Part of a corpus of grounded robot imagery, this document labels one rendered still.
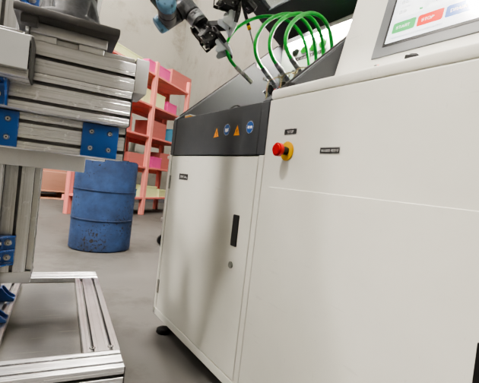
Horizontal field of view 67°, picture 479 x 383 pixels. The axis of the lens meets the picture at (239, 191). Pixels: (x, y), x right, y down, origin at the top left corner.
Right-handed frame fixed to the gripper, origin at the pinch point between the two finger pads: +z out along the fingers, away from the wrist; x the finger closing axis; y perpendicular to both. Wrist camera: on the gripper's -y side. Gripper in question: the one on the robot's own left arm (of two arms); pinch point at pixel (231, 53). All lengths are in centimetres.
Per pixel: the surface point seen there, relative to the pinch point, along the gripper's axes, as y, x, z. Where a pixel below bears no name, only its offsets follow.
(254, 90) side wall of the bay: -7.6, -30.5, 7.2
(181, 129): 35.3, -9.8, 10.6
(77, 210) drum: 130, -155, -45
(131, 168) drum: 76, -159, -50
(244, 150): 27, 28, 44
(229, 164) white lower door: 32, 21, 43
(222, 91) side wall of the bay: 7.8, -21.2, 2.0
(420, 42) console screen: -23, 51, 55
